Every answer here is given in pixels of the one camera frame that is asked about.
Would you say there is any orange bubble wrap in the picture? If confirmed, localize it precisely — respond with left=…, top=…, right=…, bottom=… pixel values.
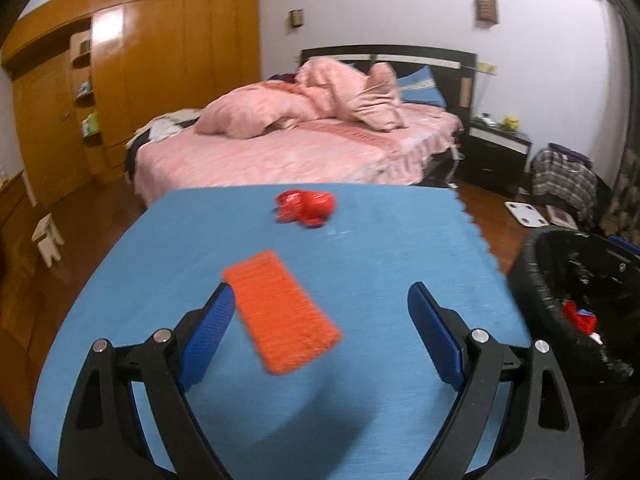
left=221, top=249, right=343, bottom=376

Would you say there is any wooden wardrobe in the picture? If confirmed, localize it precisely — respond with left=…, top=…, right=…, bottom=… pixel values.
left=0, top=0, right=262, bottom=211

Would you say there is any blue mat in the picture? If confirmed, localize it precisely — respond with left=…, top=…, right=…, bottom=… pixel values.
left=30, top=183, right=533, bottom=480

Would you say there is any white bathroom scale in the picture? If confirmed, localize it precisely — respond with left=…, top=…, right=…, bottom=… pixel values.
left=504, top=201, right=548, bottom=231

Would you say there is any plaid bag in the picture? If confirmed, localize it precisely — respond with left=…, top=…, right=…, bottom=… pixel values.
left=530, top=142, right=601, bottom=221

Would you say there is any small printed booklet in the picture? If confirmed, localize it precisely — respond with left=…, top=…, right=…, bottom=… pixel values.
left=545, top=205, right=578, bottom=228

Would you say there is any red wrapper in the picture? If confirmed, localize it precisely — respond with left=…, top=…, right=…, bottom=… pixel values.
left=274, top=188, right=337, bottom=230

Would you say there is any small wooden stool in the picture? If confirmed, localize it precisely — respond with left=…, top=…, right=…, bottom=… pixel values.
left=31, top=213, right=65, bottom=267

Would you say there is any blue pillow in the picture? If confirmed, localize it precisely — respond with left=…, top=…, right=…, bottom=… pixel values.
left=397, top=66, right=448, bottom=108

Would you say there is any black trash bin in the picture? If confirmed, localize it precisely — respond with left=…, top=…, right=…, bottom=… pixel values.
left=507, top=227, right=640, bottom=441

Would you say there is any pink pillow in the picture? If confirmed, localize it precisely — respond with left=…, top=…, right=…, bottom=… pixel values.
left=347, top=62, right=407, bottom=133

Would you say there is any patterned cloth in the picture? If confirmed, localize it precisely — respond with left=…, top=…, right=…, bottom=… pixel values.
left=600, top=155, right=640, bottom=236

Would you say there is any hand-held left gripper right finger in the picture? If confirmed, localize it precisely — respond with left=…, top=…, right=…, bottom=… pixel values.
left=407, top=281, right=586, bottom=480

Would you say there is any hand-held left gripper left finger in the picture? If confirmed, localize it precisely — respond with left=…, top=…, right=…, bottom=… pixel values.
left=58, top=282, right=236, bottom=480

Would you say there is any pink duvet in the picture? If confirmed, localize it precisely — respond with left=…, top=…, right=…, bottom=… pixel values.
left=194, top=57, right=373, bottom=138

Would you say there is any large wall lamp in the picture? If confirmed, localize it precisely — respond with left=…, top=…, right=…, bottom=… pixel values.
left=474, top=0, right=500, bottom=27

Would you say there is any pile of clothes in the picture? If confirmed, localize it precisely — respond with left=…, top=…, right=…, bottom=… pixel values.
left=125, top=108, right=206, bottom=151

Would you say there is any bed with pink sheet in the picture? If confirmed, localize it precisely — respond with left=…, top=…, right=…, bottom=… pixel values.
left=125, top=46, right=478, bottom=208

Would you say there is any black nightstand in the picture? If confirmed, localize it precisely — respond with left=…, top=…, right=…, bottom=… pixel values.
left=456, top=120, right=533, bottom=196

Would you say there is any black headboard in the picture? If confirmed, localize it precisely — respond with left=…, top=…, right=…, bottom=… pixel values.
left=300, top=46, right=478, bottom=121

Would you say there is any white cable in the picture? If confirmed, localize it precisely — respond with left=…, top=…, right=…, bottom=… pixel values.
left=447, top=140, right=463, bottom=188

